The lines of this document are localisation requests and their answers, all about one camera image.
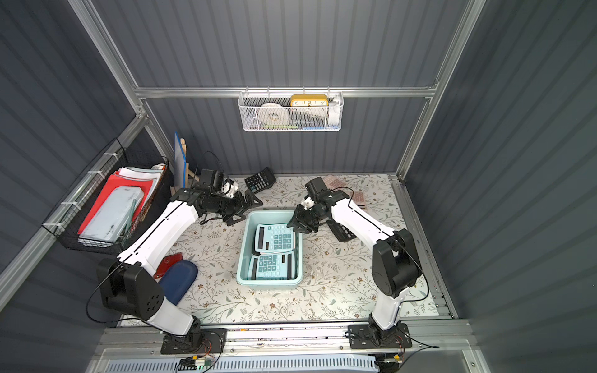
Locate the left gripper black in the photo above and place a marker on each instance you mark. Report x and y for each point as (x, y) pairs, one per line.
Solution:
(235, 207)

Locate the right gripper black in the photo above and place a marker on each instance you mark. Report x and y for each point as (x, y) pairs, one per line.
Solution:
(303, 219)

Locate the blue calculator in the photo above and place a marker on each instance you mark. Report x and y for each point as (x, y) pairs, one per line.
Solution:
(272, 267)
(275, 238)

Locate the mint green storage box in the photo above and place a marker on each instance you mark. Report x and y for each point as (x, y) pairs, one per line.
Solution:
(267, 217)

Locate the black calculator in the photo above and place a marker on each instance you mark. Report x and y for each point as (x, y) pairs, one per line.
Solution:
(340, 232)
(261, 181)

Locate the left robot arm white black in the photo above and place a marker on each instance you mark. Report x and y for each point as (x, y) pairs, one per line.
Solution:
(126, 284)

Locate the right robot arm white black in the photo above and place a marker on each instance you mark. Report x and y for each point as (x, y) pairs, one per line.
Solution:
(395, 264)

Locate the pink calculator back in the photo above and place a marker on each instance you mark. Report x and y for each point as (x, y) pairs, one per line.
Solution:
(333, 182)

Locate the wooden easel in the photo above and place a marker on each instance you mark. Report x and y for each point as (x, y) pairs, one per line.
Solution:
(192, 177)

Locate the blue framed whiteboard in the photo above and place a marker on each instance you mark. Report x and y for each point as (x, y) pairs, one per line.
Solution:
(180, 162)

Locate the red stapler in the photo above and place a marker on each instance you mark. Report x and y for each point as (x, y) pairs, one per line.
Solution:
(166, 263)

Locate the white papers in basket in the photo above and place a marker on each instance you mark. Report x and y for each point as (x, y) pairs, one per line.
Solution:
(154, 175)

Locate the navy blue case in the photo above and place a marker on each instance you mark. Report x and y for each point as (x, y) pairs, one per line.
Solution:
(177, 280)

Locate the white tape roll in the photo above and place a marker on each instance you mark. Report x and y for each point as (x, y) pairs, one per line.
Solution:
(273, 114)

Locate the red folder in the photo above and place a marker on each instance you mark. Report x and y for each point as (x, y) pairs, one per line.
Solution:
(113, 182)

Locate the yellow clock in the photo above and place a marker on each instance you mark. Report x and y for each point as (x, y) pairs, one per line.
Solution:
(309, 100)

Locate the small circuit board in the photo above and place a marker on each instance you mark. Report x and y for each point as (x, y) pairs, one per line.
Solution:
(193, 363)

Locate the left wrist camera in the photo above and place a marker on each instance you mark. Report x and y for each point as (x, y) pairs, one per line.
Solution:
(217, 183)

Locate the white wire wall basket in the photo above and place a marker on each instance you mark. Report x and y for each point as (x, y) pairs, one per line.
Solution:
(304, 119)

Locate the black wire side basket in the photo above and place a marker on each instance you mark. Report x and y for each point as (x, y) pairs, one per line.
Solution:
(63, 223)

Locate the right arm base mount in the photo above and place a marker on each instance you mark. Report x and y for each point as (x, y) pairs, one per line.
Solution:
(367, 337)

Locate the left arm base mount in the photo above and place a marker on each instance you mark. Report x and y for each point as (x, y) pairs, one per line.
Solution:
(203, 341)

